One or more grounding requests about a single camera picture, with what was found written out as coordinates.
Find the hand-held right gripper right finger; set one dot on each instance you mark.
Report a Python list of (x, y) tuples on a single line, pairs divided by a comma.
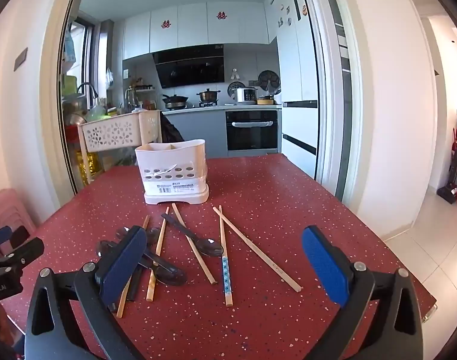
[(324, 266)]

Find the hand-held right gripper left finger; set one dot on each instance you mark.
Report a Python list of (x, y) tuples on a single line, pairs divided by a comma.
[(124, 266)]

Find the black plastic spoon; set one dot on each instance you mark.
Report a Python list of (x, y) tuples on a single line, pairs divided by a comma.
[(170, 275), (105, 249), (207, 247)]

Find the plain wooden chopstick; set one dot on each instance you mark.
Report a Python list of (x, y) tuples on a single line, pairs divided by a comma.
[(159, 247), (192, 243), (256, 247), (145, 225)]

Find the blue patterned wooden chopstick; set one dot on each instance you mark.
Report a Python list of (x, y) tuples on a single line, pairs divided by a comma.
[(224, 258)]

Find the white plastic utensil holder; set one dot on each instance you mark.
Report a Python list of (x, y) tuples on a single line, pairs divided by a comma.
[(172, 174)]

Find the pink plastic stool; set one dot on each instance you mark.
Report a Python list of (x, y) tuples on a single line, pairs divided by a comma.
[(9, 210)]

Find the yellow oil bottle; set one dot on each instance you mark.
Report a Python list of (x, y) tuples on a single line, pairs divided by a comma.
[(86, 165)]

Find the white perforated trolley basket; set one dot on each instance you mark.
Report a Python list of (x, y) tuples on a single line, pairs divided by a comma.
[(112, 133)]

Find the black bag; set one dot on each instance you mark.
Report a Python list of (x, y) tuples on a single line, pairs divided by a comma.
[(171, 129)]

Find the black built-in oven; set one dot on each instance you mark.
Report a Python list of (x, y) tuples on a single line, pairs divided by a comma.
[(251, 131)]

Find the kitchen faucet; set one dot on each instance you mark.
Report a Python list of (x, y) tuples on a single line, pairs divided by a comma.
[(87, 89)]

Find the black wok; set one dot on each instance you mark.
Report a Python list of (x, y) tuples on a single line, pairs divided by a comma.
[(175, 100)]

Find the silver rice cooker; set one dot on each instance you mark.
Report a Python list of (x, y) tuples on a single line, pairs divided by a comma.
[(244, 95)]

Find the metal cooking pot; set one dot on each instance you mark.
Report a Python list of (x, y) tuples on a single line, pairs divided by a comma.
[(208, 96)]

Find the white refrigerator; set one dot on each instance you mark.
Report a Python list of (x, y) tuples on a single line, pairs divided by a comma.
[(296, 71)]

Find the black range hood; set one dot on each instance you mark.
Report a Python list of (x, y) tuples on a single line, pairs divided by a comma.
[(191, 65)]

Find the white upper cabinets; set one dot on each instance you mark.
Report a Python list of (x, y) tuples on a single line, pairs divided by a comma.
[(198, 26)]

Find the grey wall switch plate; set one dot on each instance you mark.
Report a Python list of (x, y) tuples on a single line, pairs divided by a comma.
[(21, 59)]

